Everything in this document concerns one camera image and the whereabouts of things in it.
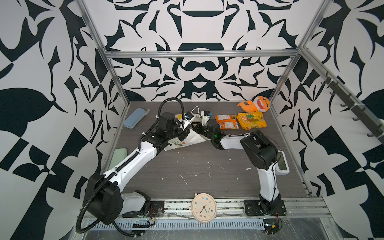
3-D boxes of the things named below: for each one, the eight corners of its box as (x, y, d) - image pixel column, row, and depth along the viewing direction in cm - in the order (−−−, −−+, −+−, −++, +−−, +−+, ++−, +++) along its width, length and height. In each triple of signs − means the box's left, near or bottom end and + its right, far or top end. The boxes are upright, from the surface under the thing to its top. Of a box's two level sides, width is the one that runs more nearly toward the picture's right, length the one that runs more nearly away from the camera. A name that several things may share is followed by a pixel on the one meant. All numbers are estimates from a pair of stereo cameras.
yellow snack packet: (240, 129, 105) (242, 126, 102) (237, 115, 113) (238, 111, 110) (265, 129, 105) (267, 126, 102) (260, 115, 113) (261, 111, 110)
